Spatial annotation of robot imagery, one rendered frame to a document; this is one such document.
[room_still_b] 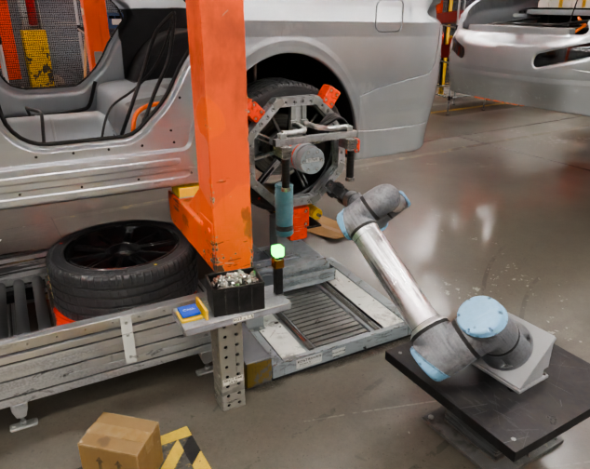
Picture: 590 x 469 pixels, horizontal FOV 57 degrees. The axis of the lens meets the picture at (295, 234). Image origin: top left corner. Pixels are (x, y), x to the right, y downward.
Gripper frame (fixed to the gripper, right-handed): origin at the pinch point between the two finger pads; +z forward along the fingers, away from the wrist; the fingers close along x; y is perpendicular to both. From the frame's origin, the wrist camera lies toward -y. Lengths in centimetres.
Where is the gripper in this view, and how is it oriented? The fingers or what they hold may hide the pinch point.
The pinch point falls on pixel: (327, 185)
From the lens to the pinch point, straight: 289.3
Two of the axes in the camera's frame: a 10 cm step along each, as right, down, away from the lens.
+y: 6.3, 5.2, 5.8
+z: -4.6, -3.5, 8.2
